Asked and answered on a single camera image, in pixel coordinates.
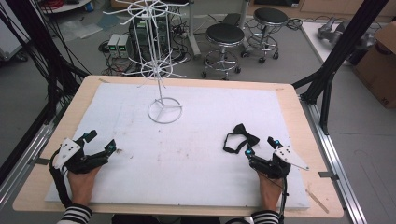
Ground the person's right hand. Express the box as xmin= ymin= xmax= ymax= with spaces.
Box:
xmin=256 ymin=169 xmax=285 ymax=213

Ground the white wire display rack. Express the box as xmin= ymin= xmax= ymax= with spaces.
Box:
xmin=102 ymin=0 xmax=191 ymax=125

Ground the black bow tie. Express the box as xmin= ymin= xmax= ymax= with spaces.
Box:
xmin=222 ymin=122 xmax=261 ymax=155

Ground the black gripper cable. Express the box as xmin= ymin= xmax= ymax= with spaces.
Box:
xmin=277 ymin=175 xmax=290 ymax=224
xmin=49 ymin=148 xmax=74 ymax=209

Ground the person's left hand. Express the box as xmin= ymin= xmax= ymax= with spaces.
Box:
xmin=66 ymin=164 xmax=103 ymax=207

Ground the person's dark clothing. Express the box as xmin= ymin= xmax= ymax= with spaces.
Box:
xmin=111 ymin=213 xmax=254 ymax=224

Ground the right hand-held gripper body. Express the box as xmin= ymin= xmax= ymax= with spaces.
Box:
xmin=248 ymin=146 xmax=311 ymax=180

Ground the white foam mat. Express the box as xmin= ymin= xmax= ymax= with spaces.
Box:
xmin=45 ymin=81 xmax=311 ymax=210

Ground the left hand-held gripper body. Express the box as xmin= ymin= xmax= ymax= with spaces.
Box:
xmin=50 ymin=133 xmax=110 ymax=175

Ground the aluminium rail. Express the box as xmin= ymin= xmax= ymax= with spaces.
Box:
xmin=299 ymin=95 xmax=369 ymax=224
xmin=0 ymin=119 xmax=62 ymax=208

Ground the brown cardboard box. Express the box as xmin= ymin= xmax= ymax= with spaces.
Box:
xmin=352 ymin=21 xmax=396 ymax=110

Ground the thin wooden stick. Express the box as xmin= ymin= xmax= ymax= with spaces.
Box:
xmin=304 ymin=188 xmax=331 ymax=215

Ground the black round stool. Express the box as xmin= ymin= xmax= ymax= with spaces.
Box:
xmin=201 ymin=22 xmax=247 ymax=80
xmin=240 ymin=7 xmax=290 ymax=65

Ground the grey power supply unit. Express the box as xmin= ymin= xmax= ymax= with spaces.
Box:
xmin=117 ymin=34 xmax=131 ymax=60
xmin=106 ymin=33 xmax=121 ymax=59

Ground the black metal frame stand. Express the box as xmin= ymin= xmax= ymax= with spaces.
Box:
xmin=291 ymin=0 xmax=390 ymax=136
xmin=0 ymin=0 xmax=92 ymax=185

